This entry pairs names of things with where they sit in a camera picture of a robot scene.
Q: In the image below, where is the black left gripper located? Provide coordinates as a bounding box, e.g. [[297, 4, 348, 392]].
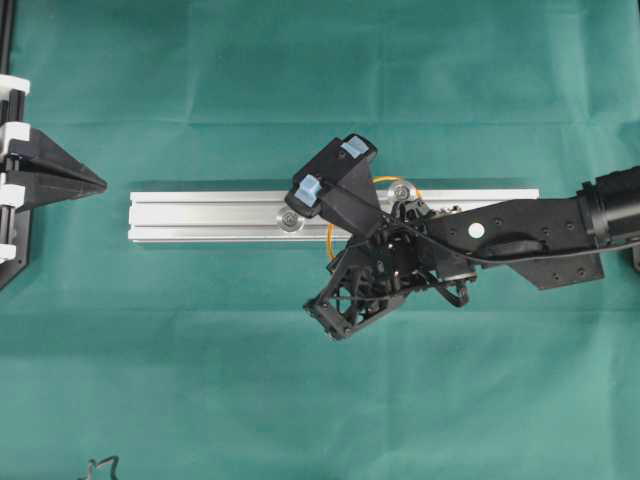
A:
[[1, 74, 107, 288]]

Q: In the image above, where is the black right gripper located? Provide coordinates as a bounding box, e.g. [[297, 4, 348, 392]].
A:
[[304, 200, 477, 340]]

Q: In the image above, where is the yellow rubber band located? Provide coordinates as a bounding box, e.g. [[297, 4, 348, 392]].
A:
[[326, 175, 422, 261]]

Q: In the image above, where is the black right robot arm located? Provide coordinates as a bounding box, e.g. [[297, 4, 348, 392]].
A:
[[304, 167, 639, 340]]

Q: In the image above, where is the silver pulley shaft far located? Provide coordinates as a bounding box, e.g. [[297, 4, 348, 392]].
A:
[[389, 180, 416, 202]]

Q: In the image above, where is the silver pulley shaft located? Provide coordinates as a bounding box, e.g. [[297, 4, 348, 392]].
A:
[[389, 180, 416, 202], [276, 206, 305, 233]]

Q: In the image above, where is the silver pulley shaft near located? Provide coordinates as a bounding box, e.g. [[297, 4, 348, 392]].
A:
[[276, 206, 305, 233]]

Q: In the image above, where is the black camera cable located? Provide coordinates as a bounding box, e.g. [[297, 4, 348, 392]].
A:
[[319, 179, 640, 311]]

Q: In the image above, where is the aluminium extrusion rail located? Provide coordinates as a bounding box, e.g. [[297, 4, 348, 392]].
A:
[[128, 185, 539, 244]]

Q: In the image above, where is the black bent wire object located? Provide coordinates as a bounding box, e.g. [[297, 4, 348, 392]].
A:
[[79, 455, 120, 480]]

